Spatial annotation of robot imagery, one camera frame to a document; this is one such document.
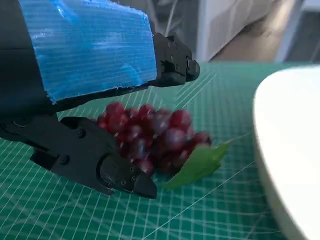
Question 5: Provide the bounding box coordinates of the white mesh cabinet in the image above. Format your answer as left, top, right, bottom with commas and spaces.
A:
196, 0, 283, 63

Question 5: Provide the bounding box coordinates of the red toy grape bunch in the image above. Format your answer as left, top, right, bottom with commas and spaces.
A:
96, 101, 235, 191

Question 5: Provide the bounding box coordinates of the white square plate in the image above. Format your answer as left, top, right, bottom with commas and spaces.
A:
252, 65, 320, 240

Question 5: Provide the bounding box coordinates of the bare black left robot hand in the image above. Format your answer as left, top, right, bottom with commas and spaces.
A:
0, 0, 201, 200

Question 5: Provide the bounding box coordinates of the green cutting mat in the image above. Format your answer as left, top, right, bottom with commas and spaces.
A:
0, 61, 320, 240

